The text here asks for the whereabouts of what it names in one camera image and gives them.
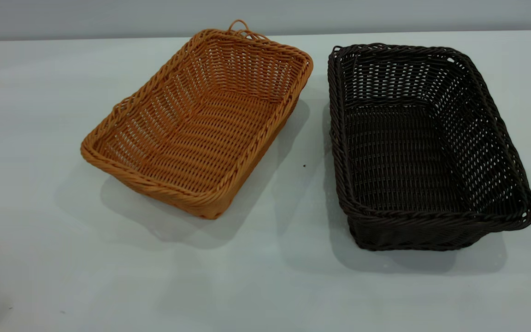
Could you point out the light brown wicker basket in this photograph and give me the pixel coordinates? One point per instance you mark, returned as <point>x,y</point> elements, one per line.
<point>201,133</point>

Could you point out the dark brown wicker basket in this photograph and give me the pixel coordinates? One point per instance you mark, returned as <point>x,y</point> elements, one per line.
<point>408,152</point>

